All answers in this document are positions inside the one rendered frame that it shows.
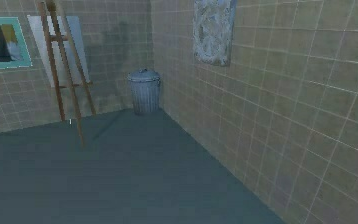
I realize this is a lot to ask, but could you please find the grey metal trash can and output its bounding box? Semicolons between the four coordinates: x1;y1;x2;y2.
126;68;162;116

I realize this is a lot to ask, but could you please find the white blank canvas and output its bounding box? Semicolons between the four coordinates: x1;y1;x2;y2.
26;14;91;89

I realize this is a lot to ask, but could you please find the teal framed picture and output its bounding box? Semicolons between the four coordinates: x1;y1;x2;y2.
0;16;34;71

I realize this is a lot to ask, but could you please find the brown wooden easel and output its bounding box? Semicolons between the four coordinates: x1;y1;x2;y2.
36;0;98;148

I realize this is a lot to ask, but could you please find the grey blue abstract painting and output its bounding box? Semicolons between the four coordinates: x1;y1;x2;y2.
192;0;238;67

